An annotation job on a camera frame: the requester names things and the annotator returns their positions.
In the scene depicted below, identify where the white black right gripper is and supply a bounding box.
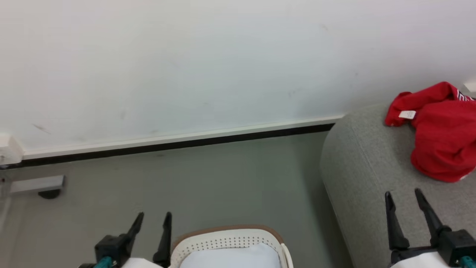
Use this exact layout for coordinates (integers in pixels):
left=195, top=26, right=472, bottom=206
left=385, top=188, right=476, bottom=268

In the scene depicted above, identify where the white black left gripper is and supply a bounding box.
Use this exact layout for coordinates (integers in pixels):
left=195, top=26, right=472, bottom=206
left=77, top=212, right=173, bottom=268

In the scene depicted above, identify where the red shirt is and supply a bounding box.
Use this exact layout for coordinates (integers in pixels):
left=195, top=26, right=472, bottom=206
left=384, top=82, right=476, bottom=183

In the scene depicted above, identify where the grey fabric sofa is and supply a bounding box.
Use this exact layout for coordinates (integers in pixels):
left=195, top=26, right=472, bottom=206
left=319, top=91, right=476, bottom=268

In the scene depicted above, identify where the white cloth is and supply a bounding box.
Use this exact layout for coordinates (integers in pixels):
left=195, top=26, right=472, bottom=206
left=178, top=243, right=282, bottom=268

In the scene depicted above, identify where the white perforated laundry basket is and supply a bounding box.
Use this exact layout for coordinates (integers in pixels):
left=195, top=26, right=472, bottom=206
left=169, top=224, right=295, bottom=268

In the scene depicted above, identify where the white black baseboard strip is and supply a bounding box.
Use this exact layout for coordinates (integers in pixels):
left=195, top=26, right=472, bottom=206
left=20, top=115, right=345, bottom=167

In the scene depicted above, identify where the black round frame foot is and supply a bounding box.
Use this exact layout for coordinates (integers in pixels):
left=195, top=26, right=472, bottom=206
left=37, top=189, right=62, bottom=200

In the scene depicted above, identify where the white wall box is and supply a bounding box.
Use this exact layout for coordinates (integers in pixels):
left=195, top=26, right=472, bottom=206
left=0, top=133, right=25, bottom=166

